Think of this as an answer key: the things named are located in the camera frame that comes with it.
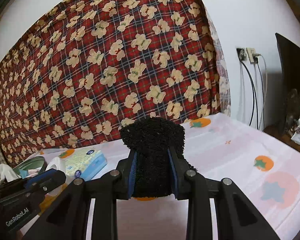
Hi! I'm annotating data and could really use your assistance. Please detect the white knit work glove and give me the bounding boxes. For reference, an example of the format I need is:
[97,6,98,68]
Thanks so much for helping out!
[0,164,21,182]

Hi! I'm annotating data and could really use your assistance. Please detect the black fuzzy cloth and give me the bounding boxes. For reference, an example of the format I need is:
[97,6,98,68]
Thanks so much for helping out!
[120,118,194,200]

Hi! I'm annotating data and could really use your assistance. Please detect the teal blue cloth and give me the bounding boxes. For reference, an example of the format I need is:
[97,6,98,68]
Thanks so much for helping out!
[19,169,29,179]

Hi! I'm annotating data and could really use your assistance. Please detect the yellow round tin lid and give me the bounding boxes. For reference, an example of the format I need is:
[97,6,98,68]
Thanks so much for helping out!
[38,183,67,216]

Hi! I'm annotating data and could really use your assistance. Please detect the pink folded cloth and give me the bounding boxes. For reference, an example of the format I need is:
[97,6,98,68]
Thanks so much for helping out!
[27,169,40,177]

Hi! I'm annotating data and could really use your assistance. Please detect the round metal tin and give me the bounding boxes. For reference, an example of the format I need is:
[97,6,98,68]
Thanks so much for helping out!
[13,155,47,176]

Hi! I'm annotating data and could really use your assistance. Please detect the yellow blue tissue box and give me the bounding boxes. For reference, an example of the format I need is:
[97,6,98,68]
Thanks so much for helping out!
[59,146,107,181]

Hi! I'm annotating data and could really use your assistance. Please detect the white toilet paper roll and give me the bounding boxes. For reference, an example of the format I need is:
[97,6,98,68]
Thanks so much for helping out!
[46,157,66,173]

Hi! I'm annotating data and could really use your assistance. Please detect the cluttered side table items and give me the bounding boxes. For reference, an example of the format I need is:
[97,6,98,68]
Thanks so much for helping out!
[286,88,300,145]

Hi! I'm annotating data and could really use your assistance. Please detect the black television screen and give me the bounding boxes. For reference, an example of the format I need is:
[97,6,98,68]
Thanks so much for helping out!
[275,33,300,135]

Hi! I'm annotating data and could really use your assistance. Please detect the red plaid teddy bear blanket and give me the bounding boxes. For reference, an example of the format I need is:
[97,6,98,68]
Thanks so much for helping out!
[0,0,231,167]

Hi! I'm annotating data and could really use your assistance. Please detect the black power cable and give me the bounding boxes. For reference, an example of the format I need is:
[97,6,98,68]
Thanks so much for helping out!
[239,60,260,129]

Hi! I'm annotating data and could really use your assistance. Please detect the white wall power outlet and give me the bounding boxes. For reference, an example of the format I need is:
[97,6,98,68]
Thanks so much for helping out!
[236,48,259,64]

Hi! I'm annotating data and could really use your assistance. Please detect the white power cable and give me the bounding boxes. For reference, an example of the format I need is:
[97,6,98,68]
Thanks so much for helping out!
[257,53,268,131]

